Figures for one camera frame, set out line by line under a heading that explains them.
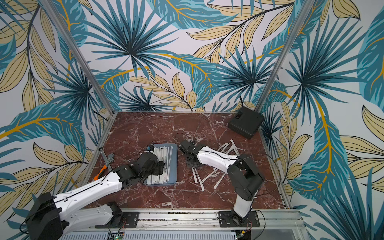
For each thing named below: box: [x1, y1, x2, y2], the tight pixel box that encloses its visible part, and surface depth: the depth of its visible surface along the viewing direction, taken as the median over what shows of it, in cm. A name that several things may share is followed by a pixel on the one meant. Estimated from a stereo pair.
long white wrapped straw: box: [194, 167, 205, 192], surface depth 87 cm
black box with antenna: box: [228, 95, 265, 140], surface depth 110 cm
